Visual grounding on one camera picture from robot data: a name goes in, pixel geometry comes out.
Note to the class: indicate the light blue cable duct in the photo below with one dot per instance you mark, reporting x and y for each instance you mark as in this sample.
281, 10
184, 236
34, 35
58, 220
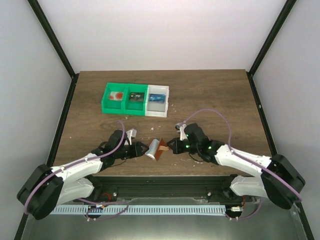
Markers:
143, 210

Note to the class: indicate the left black frame post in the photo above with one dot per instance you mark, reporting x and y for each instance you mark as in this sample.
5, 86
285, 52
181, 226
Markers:
39, 13

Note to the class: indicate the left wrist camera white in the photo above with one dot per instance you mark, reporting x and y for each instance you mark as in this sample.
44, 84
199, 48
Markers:
130, 135

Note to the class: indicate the blue card in bin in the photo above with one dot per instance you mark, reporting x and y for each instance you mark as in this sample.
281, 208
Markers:
157, 98

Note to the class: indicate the black card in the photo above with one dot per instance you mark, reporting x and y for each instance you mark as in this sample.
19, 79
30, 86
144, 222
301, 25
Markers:
137, 97

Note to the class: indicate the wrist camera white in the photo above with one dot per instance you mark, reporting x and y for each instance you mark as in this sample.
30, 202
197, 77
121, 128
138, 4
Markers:
130, 135
180, 128

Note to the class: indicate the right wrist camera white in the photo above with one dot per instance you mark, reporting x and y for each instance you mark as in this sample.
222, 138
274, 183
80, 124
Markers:
180, 128

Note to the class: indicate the green bin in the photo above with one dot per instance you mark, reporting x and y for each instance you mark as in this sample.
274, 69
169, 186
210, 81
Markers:
135, 108
113, 107

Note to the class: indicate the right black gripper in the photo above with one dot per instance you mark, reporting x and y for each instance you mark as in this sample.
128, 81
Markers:
176, 149

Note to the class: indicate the white bin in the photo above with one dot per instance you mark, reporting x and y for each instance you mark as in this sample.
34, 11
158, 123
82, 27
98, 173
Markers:
157, 109

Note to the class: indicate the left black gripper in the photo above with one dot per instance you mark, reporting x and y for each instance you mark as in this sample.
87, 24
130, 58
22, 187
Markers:
137, 151

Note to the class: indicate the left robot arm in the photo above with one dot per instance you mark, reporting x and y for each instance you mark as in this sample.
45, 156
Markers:
49, 187

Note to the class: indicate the black frame post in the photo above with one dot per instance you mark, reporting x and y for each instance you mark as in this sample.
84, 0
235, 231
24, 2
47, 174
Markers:
39, 13
280, 20

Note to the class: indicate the green bin middle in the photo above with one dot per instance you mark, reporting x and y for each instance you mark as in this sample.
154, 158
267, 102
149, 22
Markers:
135, 108

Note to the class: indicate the black aluminium front rail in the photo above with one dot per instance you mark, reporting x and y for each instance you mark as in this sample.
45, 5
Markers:
208, 188

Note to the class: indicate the green bin left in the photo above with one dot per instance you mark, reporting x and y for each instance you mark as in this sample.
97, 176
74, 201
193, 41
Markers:
113, 107

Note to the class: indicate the red white card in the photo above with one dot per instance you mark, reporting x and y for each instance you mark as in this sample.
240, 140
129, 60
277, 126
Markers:
116, 95

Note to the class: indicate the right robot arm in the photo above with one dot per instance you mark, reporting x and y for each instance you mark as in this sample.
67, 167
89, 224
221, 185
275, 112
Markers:
273, 177

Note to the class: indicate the silver grey card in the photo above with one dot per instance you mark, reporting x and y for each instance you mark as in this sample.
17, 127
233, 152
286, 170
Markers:
152, 149

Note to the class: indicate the right black frame post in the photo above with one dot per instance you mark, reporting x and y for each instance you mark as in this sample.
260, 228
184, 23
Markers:
280, 20

